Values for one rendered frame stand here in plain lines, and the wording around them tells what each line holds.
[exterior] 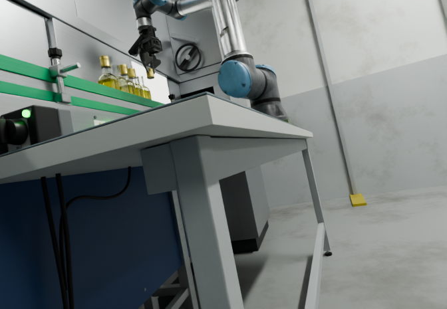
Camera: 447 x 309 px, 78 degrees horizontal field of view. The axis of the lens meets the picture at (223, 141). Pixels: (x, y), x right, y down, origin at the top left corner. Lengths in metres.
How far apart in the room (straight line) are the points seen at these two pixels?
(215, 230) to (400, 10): 3.58
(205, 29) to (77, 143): 1.93
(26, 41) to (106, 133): 0.86
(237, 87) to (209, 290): 0.68
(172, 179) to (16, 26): 0.93
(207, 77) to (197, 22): 0.43
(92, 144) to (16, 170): 0.15
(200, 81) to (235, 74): 1.22
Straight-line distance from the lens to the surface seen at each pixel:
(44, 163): 0.44
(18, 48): 1.15
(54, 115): 0.59
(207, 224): 0.34
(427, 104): 3.58
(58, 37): 1.26
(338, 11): 3.75
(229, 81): 0.94
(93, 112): 0.80
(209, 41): 2.20
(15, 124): 0.57
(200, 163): 0.33
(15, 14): 1.21
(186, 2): 1.44
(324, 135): 3.44
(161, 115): 0.31
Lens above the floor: 0.68
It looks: 4 degrees up
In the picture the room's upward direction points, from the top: 11 degrees counter-clockwise
